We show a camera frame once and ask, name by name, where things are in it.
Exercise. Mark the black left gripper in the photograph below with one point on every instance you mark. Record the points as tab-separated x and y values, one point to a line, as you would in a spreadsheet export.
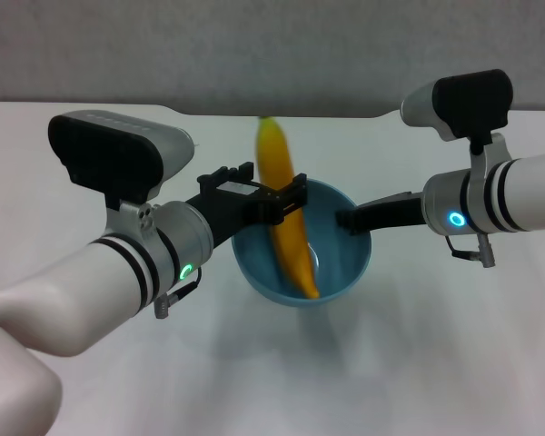
231	204

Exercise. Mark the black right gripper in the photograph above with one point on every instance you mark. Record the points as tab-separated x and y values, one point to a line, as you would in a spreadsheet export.
390	218

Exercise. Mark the yellow banana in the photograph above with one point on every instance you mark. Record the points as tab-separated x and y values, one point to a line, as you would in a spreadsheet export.
277	154

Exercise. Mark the blue plastic bowl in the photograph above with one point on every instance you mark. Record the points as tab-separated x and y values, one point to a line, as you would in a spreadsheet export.
345	272

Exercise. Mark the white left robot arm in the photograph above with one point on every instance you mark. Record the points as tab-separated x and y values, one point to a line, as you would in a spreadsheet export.
72	295

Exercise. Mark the right wrist camera housing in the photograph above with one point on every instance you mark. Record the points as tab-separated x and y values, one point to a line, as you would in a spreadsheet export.
472	104

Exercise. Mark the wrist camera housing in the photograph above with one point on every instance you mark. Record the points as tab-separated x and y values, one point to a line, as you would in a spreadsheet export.
104	154
472	104

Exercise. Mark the left wrist camera housing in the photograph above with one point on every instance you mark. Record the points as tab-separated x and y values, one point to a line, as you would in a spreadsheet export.
104	154

